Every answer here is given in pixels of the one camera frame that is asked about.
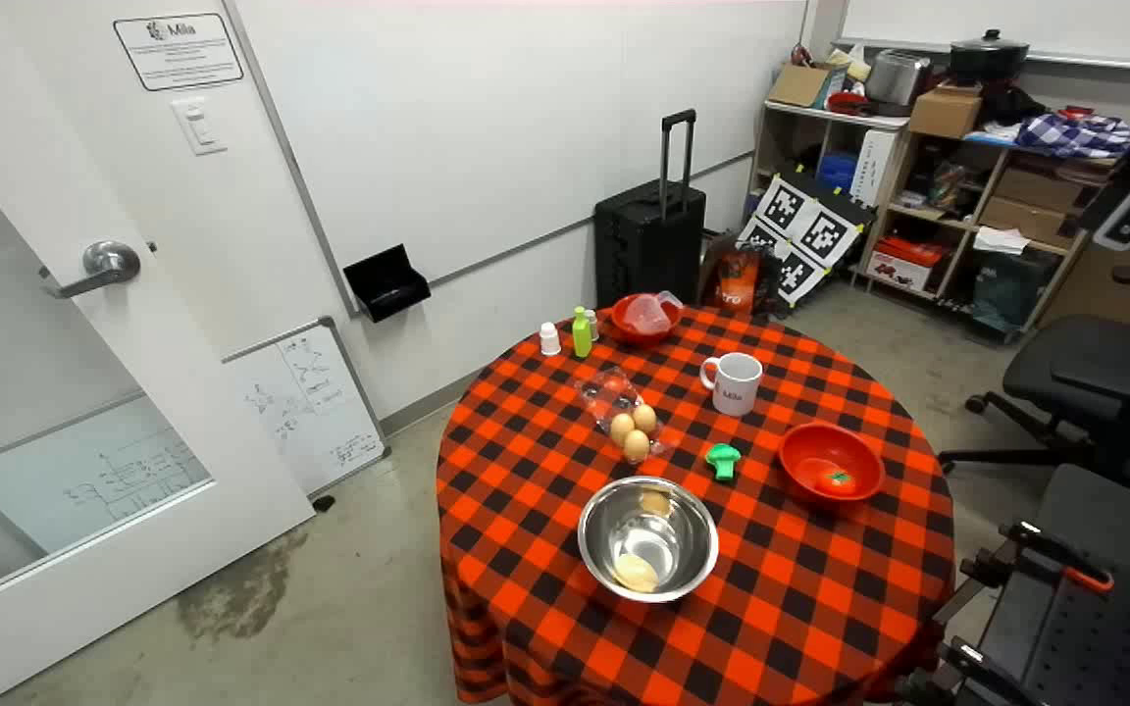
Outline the white ceramic mug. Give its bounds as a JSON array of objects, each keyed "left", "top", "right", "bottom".
[{"left": 700, "top": 353, "right": 764, "bottom": 414}]

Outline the calibration marker board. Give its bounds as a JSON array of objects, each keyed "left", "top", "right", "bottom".
[{"left": 737, "top": 172, "right": 871, "bottom": 304}]

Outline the small white bottle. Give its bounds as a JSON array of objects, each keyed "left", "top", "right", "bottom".
[{"left": 536, "top": 320, "right": 561, "bottom": 358}]

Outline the green plastic broccoli toy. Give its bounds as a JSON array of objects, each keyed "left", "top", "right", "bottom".
[{"left": 707, "top": 444, "right": 741, "bottom": 481}]

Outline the black wall tray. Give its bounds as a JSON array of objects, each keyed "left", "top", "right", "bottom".
[{"left": 346, "top": 242, "right": 431, "bottom": 320}]

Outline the red bowl with plastic wrap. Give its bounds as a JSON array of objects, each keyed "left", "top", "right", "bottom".
[{"left": 604, "top": 293, "right": 681, "bottom": 344}]

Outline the silver door lever handle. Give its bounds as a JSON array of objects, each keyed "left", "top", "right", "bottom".
[{"left": 40, "top": 242, "right": 140, "bottom": 298}]

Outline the orange bag on floor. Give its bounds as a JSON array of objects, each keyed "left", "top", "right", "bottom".
[{"left": 707, "top": 250, "right": 760, "bottom": 315}]

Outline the door sign paper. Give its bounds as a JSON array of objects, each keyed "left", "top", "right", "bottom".
[{"left": 114, "top": 10, "right": 242, "bottom": 95}]

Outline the black rolling suitcase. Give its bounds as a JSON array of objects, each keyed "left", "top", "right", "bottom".
[{"left": 594, "top": 104, "right": 709, "bottom": 315}]

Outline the wooden storage shelf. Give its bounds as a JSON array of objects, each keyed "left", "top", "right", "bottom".
[{"left": 749, "top": 63, "right": 1108, "bottom": 336}]

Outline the cardboard box on shelf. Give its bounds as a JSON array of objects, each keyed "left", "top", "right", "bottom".
[{"left": 911, "top": 91, "right": 982, "bottom": 138}]

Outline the black cart with orange handle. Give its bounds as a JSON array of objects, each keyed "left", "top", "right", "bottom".
[{"left": 898, "top": 465, "right": 1130, "bottom": 706}]

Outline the red black plaid tablecloth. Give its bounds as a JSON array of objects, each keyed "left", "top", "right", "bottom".
[{"left": 437, "top": 310, "right": 955, "bottom": 706}]

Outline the black office chair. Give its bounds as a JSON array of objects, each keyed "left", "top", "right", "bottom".
[{"left": 936, "top": 265, "right": 1130, "bottom": 485}]

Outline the small leaning whiteboard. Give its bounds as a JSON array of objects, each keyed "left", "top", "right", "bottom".
[{"left": 227, "top": 316, "right": 384, "bottom": 495}]

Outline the orange plastic bowl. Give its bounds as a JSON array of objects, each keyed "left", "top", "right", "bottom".
[{"left": 777, "top": 420, "right": 887, "bottom": 504}]

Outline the white door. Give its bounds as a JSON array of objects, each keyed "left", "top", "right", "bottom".
[{"left": 0, "top": 10, "right": 310, "bottom": 695}]

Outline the stainless steel mixing bowl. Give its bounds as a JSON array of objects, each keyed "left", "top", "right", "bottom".
[{"left": 577, "top": 473, "right": 719, "bottom": 605}]

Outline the clear plastic egg carton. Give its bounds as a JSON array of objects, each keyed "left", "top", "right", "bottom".
[{"left": 582, "top": 367, "right": 659, "bottom": 465}]

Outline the green plastic bottle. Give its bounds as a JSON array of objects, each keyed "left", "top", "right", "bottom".
[{"left": 567, "top": 304, "right": 596, "bottom": 359}]

